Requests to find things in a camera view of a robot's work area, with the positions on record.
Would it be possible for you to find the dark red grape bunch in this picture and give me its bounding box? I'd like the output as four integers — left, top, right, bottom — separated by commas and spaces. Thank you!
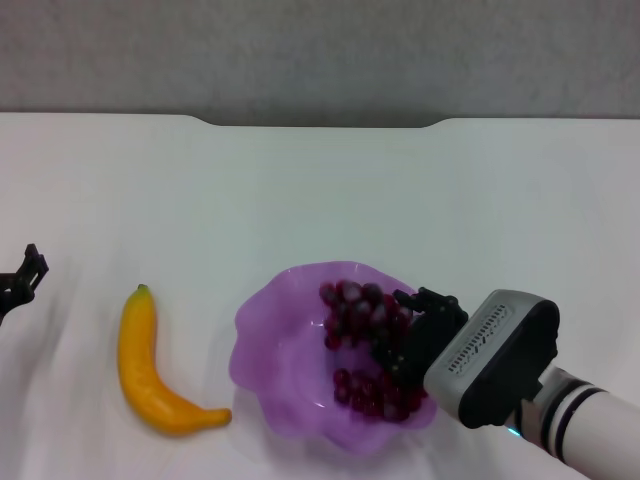
318, 279, 432, 424

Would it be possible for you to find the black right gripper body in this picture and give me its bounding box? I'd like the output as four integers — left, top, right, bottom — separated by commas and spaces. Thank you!
399, 309, 469, 392

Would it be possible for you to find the yellow banana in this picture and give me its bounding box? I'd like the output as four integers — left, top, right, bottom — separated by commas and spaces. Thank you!
116, 283, 233, 437

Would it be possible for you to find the purple wavy plastic bowl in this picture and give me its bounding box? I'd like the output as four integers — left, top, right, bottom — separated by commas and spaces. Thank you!
227, 259, 450, 459

